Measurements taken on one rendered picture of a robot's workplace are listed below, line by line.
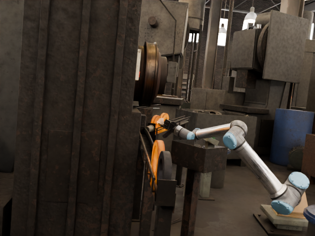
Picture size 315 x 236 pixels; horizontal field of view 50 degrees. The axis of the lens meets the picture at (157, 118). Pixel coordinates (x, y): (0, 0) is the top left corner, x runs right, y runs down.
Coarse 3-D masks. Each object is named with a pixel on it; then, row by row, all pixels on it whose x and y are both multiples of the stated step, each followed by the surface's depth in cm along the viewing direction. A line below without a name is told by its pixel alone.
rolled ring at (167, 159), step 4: (160, 152) 143; (164, 152) 138; (168, 152) 138; (160, 156) 142; (164, 156) 135; (168, 156) 135; (160, 160) 144; (164, 160) 133; (168, 160) 134; (160, 164) 146; (164, 164) 132; (168, 164) 133; (160, 168) 146; (164, 168) 132; (168, 168) 132; (160, 172) 146; (164, 172) 131; (168, 172) 131; (160, 176) 146; (164, 176) 131; (168, 176) 131
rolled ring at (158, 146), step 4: (156, 140) 158; (160, 140) 157; (156, 144) 156; (160, 144) 153; (156, 148) 162; (160, 148) 152; (164, 148) 152; (152, 152) 165; (156, 152) 164; (152, 156) 165; (156, 156) 165; (152, 160) 164; (156, 160) 164; (152, 164) 164; (156, 164) 164; (152, 168) 162; (156, 168) 152; (156, 172) 151; (156, 176) 152
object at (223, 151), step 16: (176, 144) 200; (192, 144) 215; (176, 160) 199; (192, 160) 190; (208, 160) 186; (224, 160) 196; (192, 176) 200; (192, 192) 200; (192, 208) 202; (192, 224) 204
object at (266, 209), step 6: (264, 210) 276; (270, 210) 274; (270, 216) 261; (276, 216) 261; (282, 216) 262; (276, 222) 255; (282, 222) 255; (288, 222) 255; (294, 222) 255; (300, 222) 255; (306, 222) 255
